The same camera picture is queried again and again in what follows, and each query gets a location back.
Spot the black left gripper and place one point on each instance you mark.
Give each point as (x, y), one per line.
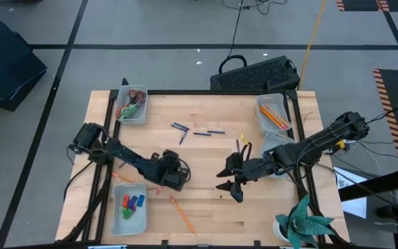
(168, 171)

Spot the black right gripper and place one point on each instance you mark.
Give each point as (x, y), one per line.
(251, 169)

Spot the dark blue crayon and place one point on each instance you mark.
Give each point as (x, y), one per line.
(181, 126)
(178, 128)
(183, 137)
(123, 164)
(237, 145)
(216, 131)
(202, 133)

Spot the light blue eraser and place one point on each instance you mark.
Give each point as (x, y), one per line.
(140, 200)

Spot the grey plastic bin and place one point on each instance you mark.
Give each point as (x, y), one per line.
(261, 125)
(130, 226)
(143, 117)
(271, 140)

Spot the green eraser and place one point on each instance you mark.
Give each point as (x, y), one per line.
(129, 215)
(124, 211)

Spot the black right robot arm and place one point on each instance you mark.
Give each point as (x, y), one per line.
(323, 140)

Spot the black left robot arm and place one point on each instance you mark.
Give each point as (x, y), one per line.
(123, 152)

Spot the white round pot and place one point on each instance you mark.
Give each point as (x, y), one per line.
(277, 232)

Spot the green paper plant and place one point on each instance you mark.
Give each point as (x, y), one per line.
(304, 223)

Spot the black mesh case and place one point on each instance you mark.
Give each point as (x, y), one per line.
(254, 74)

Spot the yellow connector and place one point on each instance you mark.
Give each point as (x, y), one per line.
(340, 144)

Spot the white paper sheet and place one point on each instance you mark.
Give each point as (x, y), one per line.
(349, 180)

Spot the black beam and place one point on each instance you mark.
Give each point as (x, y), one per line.
(375, 185)

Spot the black hazard striped floor mat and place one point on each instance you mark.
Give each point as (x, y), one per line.
(358, 4)
(392, 83)

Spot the black flat floor case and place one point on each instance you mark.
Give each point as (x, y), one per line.
(5, 62)

